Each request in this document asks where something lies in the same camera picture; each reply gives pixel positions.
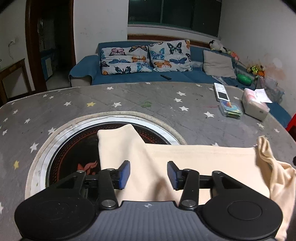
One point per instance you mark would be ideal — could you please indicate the white remote control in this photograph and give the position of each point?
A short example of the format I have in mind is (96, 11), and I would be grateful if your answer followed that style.
(220, 92)

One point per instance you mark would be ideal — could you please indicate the right butterfly pillow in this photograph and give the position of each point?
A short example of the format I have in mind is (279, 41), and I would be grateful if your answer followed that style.
(171, 56)

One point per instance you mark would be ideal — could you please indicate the grey plain cushion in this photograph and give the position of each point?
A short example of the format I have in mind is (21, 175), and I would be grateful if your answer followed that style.
(218, 65)

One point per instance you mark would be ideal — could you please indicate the butterfly pillow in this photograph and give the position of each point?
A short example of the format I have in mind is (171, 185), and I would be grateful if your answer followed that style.
(171, 56)
(119, 60)

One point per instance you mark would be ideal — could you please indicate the blue sectional sofa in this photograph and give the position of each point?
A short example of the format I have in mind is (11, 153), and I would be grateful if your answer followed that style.
(89, 67)

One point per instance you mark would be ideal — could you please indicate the cream knit garment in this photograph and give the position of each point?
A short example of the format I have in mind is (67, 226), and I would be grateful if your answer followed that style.
(256, 167)

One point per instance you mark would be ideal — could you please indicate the left butterfly pillow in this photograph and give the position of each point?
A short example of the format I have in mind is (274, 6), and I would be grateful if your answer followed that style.
(119, 60)

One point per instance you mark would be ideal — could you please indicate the yellow toy pile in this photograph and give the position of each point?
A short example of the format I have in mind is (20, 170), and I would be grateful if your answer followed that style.
(257, 70)

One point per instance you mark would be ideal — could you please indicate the round induction cooktop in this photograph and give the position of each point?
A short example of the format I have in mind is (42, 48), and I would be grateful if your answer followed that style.
(74, 145)

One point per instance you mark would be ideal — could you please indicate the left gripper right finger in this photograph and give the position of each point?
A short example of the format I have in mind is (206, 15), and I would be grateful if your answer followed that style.
(190, 182)

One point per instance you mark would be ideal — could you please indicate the clear storage bin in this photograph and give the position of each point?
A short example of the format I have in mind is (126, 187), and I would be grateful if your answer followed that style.
(271, 87)

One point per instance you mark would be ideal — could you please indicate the black white plush toy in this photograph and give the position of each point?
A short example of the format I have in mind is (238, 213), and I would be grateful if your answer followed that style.
(216, 46)

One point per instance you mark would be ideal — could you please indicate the white tissue box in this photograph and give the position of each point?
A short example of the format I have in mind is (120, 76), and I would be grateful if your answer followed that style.
(255, 103)

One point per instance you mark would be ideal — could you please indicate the black remote on sofa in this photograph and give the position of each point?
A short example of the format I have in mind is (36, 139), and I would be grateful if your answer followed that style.
(166, 77)

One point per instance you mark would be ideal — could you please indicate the dark window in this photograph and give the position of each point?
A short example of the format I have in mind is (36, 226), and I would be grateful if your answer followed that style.
(195, 15)

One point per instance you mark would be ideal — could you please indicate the red plastic stool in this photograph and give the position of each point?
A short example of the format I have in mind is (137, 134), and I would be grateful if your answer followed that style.
(291, 127)

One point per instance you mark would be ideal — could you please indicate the wooden side table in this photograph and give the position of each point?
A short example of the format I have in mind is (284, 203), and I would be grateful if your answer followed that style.
(14, 82)

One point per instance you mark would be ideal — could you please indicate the grey star tablecloth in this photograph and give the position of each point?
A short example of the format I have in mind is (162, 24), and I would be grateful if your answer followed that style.
(191, 109)

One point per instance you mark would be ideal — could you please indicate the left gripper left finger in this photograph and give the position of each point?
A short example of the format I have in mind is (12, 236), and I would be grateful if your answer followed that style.
(99, 188)

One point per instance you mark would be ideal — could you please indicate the clear plastic card box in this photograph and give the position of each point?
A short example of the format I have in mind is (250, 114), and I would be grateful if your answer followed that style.
(229, 109)

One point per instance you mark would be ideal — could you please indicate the green round toy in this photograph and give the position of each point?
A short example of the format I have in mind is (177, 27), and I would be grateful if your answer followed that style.
(245, 80)

